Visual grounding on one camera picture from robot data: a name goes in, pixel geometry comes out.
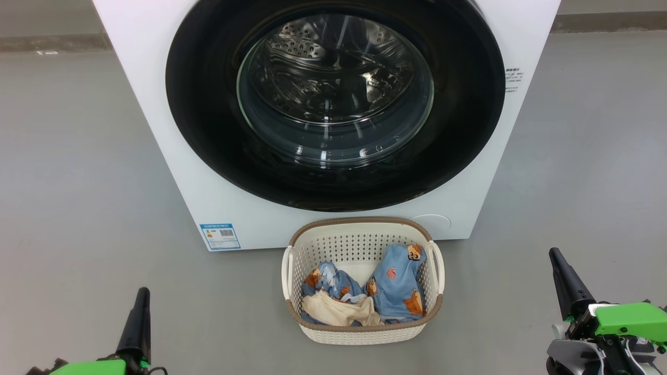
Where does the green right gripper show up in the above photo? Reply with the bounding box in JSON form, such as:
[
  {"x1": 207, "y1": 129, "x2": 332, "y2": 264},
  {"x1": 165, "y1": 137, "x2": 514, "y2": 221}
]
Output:
[{"x1": 549, "y1": 247, "x2": 667, "y2": 345}]

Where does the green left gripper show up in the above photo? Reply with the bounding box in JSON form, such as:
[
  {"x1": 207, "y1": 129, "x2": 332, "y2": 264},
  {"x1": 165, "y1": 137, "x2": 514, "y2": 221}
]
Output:
[{"x1": 50, "y1": 287, "x2": 152, "y2": 375}]

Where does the blue bear print garment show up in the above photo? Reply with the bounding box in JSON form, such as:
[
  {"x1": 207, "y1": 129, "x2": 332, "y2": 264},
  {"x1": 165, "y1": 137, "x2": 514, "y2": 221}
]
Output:
[{"x1": 365, "y1": 243, "x2": 428, "y2": 321}]

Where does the blue bear garment cream lining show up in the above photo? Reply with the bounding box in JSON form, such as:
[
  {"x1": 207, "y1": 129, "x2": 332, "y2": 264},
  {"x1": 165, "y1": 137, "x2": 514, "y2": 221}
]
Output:
[{"x1": 301, "y1": 260, "x2": 384, "y2": 328}]

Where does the black round glass washer door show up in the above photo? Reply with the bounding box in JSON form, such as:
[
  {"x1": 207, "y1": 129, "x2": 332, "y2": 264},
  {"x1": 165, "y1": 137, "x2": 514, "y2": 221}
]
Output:
[{"x1": 165, "y1": 0, "x2": 506, "y2": 213}]

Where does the white front-load washing machine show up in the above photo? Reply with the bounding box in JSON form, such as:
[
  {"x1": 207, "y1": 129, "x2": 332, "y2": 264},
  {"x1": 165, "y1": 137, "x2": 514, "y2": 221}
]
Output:
[{"x1": 93, "y1": 0, "x2": 562, "y2": 252}]

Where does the steel washing machine drum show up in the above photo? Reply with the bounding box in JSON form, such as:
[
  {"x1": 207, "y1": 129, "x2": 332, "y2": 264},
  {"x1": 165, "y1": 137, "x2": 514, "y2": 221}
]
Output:
[{"x1": 245, "y1": 15, "x2": 425, "y2": 157}]

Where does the blue energy label sticker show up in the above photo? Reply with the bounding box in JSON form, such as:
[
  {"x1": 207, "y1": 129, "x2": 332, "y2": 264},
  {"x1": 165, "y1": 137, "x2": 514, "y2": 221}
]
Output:
[{"x1": 200, "y1": 223, "x2": 241, "y2": 251}]

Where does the round white filter cover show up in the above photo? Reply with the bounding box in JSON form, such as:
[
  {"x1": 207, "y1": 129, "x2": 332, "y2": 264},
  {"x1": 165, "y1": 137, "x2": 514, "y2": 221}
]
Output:
[{"x1": 409, "y1": 214, "x2": 452, "y2": 240}]

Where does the cream laundry basket brown rim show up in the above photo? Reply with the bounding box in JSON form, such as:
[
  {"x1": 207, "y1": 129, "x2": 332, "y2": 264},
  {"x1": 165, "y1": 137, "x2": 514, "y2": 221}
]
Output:
[{"x1": 281, "y1": 217, "x2": 445, "y2": 345}]

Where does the printed text label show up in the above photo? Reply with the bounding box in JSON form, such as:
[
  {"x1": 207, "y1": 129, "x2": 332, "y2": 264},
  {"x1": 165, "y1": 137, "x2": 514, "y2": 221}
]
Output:
[{"x1": 504, "y1": 67, "x2": 524, "y2": 93}]

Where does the grey skirting board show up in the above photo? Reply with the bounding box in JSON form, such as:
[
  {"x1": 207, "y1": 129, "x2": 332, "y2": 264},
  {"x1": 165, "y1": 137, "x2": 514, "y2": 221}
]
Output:
[{"x1": 0, "y1": 11, "x2": 667, "y2": 53}]

